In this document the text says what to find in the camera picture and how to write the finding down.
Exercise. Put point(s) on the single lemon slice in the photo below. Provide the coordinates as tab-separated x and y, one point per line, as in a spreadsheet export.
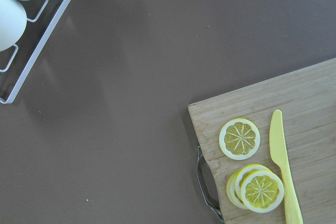
239	139

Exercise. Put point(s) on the lower stacked lemon slice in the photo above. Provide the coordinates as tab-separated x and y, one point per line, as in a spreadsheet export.
237	177

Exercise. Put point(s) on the stacked lemon slice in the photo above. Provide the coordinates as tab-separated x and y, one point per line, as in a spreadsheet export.
237	177
262	191

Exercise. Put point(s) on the yellow plastic knife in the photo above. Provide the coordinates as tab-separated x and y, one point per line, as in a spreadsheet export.
279	156

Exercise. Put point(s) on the top stacked lemon slice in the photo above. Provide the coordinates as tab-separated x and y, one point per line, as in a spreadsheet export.
262	191

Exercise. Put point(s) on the wooden cutting board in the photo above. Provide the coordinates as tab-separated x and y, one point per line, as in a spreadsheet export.
306	98

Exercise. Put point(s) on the pale white cup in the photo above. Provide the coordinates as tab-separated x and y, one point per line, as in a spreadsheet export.
13	22

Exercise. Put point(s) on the white wire dish rack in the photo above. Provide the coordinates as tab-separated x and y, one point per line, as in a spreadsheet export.
29	47

